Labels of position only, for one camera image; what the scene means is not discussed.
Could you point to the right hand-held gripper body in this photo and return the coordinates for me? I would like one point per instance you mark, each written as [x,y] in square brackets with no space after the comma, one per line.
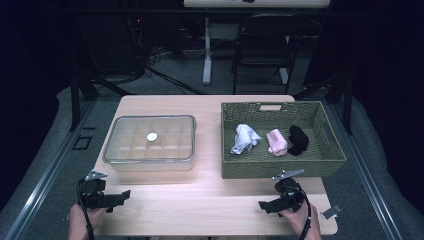
[290,195]

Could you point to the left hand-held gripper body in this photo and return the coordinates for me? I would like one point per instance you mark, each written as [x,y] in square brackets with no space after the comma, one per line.
[91,195]

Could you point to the white divided storage box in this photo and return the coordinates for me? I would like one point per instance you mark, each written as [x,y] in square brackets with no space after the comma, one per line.
[150,167]

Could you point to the pink sock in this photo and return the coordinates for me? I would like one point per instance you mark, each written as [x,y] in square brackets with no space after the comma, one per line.
[276,143]

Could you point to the black sock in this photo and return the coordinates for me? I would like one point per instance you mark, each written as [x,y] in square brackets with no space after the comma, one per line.
[298,140]

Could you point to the clear plastic lid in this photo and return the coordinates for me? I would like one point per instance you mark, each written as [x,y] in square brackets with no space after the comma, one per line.
[126,128]

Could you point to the white sock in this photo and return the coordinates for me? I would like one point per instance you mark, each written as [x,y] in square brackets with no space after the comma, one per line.
[245,138]

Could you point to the green woven basket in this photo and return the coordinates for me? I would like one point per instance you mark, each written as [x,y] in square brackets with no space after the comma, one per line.
[240,115]

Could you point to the grey tape strip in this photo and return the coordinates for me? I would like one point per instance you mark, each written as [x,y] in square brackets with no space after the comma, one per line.
[331,211]
[66,217]

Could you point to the black metal stand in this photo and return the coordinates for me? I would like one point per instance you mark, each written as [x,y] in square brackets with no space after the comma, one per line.
[75,100]
[348,106]

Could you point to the black folding chair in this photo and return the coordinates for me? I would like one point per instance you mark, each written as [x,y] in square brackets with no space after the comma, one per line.
[263,50]

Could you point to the white desk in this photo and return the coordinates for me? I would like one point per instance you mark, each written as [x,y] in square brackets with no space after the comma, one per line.
[207,50]

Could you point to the aluminium floor rail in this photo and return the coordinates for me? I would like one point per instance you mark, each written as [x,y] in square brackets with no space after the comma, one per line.
[363,166]
[50,173]

